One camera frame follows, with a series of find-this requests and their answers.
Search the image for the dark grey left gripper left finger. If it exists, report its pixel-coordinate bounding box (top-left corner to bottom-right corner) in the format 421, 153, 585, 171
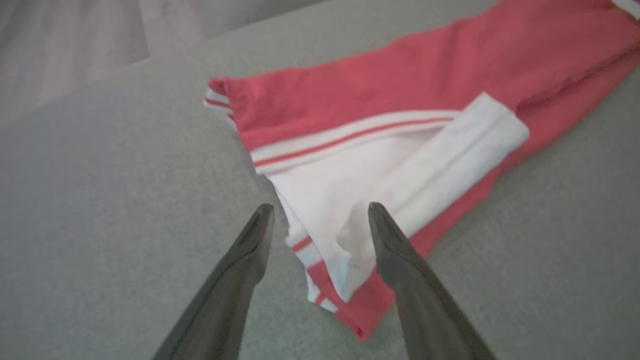
152, 203, 275, 360

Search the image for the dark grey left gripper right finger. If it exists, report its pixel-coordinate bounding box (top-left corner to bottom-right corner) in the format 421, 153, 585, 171
368, 201, 496, 360

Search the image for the red jersey number 23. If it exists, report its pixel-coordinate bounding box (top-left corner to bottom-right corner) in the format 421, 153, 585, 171
202, 0, 640, 342

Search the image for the large grey sofa seat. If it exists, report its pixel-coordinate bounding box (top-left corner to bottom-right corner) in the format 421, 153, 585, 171
0, 0, 640, 360

